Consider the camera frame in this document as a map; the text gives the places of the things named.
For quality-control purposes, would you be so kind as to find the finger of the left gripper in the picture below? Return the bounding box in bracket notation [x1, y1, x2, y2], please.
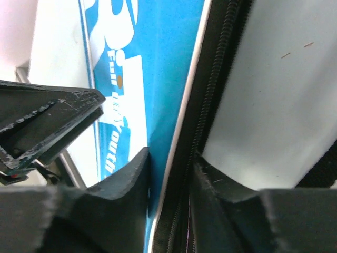
[1, 81, 105, 171]

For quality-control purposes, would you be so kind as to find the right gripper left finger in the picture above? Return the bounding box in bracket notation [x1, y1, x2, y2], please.
[1, 148, 150, 252]

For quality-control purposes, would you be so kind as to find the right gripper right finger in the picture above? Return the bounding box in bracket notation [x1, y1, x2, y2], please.
[190, 155, 336, 252]

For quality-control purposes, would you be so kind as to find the blue racket cover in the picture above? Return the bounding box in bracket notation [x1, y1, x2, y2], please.
[79, 1, 252, 252]

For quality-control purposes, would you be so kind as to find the light green table mat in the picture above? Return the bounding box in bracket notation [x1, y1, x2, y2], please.
[29, 1, 336, 190]

